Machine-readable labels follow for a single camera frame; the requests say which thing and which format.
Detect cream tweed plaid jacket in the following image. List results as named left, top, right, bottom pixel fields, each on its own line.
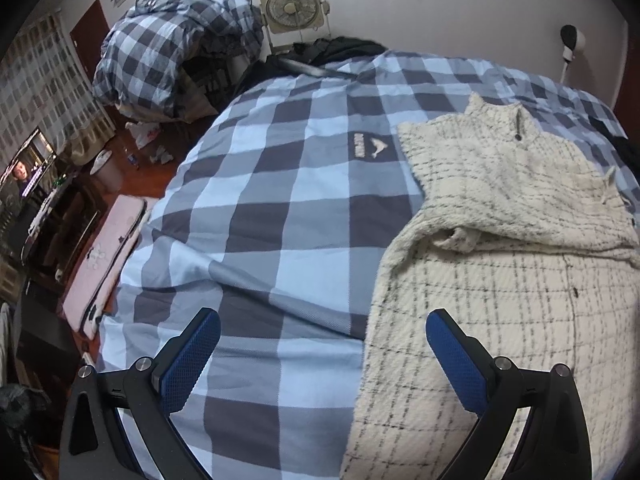
left=341, top=94, right=639, bottom=479

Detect black clothes at bed head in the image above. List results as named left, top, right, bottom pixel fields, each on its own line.
left=234, top=37, right=387, bottom=96

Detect pink padded bench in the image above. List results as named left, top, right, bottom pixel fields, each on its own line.
left=62, top=195, right=148, bottom=339

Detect blue checked bed cover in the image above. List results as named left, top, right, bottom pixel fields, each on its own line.
left=100, top=51, right=639, bottom=479

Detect television screen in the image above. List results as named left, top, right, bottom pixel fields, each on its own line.
left=1, top=128, right=56, bottom=203

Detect dark garment on bed edge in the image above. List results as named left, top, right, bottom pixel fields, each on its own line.
left=611, top=136, right=640, bottom=180

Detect white plastic bag on floor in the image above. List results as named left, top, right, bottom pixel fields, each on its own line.
left=126, top=122, right=160, bottom=150

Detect checked window curtain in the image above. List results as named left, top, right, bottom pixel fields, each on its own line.
left=1, top=12, right=115, bottom=166

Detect crumpled blue checked duvet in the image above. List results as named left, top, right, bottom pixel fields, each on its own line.
left=92, top=0, right=264, bottom=122

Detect beige box fan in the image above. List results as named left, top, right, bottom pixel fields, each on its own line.
left=259, top=0, right=324, bottom=34

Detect white round wall lamp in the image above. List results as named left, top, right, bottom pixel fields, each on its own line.
left=560, top=24, right=586, bottom=84

